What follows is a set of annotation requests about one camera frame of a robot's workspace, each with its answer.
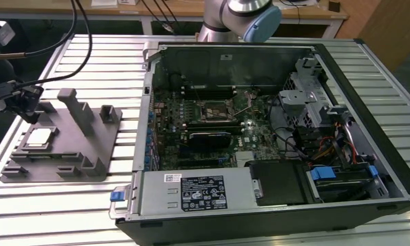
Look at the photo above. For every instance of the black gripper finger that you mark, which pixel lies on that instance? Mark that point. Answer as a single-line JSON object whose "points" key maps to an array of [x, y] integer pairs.
{"points": [[31, 102]]}

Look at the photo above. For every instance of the silver square CPU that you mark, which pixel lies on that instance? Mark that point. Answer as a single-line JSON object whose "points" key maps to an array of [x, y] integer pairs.
{"points": [[38, 137]]}

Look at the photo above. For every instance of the thin metal locking lever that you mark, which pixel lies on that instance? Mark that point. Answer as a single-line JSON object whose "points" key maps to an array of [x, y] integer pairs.
{"points": [[198, 95], [218, 114]]}

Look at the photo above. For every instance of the grey plastic parts rack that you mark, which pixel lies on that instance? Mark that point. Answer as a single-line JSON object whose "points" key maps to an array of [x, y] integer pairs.
{"points": [[71, 143]]}

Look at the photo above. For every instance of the white cardboard box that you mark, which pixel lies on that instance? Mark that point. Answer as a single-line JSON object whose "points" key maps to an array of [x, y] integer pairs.
{"points": [[127, 2], [103, 3]]}

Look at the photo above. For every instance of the blue case release latch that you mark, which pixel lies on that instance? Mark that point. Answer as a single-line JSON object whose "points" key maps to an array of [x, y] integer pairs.
{"points": [[115, 196]]}

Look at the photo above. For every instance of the silver power supply unit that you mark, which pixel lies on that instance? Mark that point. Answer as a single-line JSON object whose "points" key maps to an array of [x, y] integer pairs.
{"points": [[157, 192]]}

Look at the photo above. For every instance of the black graphics card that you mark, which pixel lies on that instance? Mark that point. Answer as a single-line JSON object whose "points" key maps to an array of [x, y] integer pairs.
{"points": [[207, 143]]}

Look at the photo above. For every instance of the silver finned heatsink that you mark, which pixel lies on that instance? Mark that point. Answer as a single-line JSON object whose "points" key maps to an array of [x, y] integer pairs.
{"points": [[245, 157]]}

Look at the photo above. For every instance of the green motherboard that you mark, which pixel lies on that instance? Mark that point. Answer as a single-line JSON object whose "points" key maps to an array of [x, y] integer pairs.
{"points": [[259, 143]]}

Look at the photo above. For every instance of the black open PC case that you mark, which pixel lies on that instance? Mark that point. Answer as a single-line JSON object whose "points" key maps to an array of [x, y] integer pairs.
{"points": [[225, 230]]}

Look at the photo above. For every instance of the grey metal drive cage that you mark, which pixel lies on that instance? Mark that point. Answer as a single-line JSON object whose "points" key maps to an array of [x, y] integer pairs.
{"points": [[293, 100]]}

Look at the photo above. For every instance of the black plastic shroud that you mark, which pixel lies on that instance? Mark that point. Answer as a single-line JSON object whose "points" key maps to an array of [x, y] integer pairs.
{"points": [[279, 182]]}

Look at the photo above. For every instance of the hard disk in blue carrier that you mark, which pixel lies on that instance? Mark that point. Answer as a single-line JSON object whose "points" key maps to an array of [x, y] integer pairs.
{"points": [[322, 173]]}

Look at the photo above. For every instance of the small black desk item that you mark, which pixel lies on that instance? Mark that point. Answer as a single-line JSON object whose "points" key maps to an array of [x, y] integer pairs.
{"points": [[334, 6]]}

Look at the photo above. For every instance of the wooden cabinet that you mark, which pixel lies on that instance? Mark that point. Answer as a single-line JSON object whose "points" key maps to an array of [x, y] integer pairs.
{"points": [[389, 25]]}

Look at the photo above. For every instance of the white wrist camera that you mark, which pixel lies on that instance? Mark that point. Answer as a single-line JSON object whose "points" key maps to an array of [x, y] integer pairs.
{"points": [[0, 33]]}

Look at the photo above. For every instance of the wooden desk white frame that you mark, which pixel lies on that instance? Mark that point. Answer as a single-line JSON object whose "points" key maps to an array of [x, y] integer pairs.
{"points": [[54, 9]]}

